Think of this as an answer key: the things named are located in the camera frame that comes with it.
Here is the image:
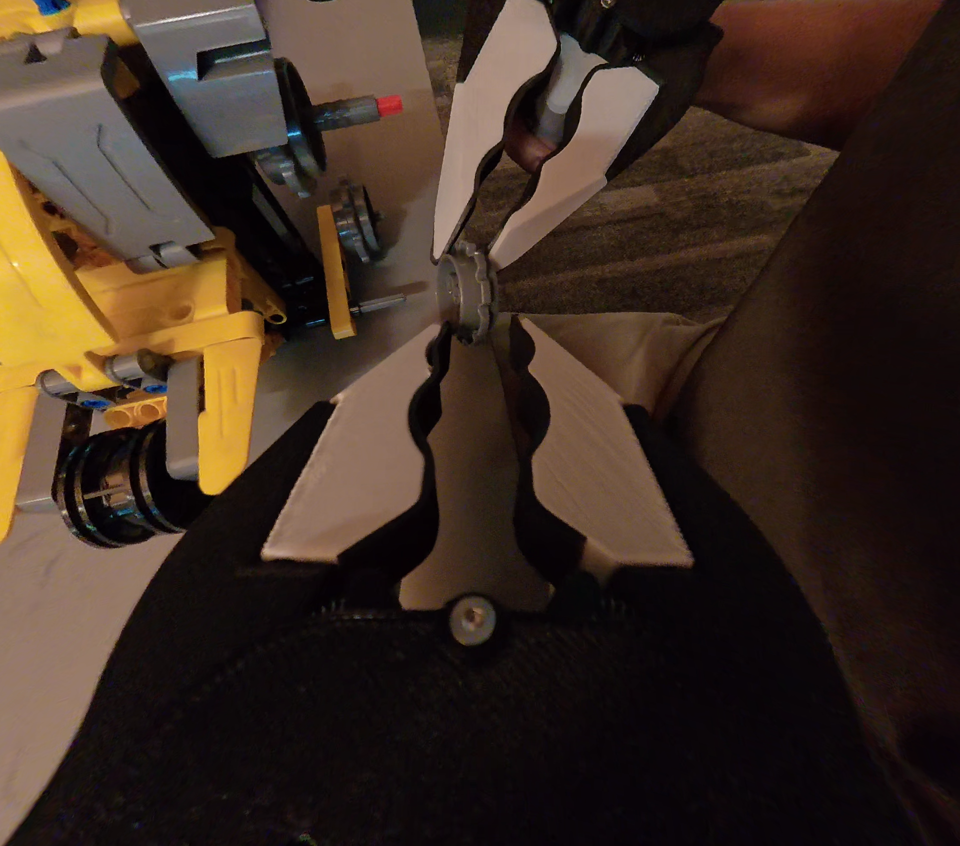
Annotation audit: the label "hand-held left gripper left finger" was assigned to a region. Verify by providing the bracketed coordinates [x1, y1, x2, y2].
[259, 319, 456, 562]

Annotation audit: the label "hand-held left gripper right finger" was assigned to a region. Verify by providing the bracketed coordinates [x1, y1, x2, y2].
[495, 313, 696, 573]

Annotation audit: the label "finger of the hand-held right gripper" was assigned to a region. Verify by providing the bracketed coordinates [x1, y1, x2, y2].
[431, 0, 562, 260]
[487, 64, 663, 267]

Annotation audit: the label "dark grey toy wheel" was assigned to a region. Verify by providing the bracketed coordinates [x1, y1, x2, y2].
[433, 240, 500, 346]
[333, 182, 387, 262]

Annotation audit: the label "yellow grey toy brick vehicle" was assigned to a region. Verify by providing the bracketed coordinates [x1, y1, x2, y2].
[0, 0, 410, 551]

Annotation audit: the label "person's right hand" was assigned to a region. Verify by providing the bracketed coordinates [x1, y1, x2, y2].
[504, 126, 561, 176]

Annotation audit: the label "person's beige pants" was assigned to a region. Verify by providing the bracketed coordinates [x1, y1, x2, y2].
[517, 309, 725, 427]

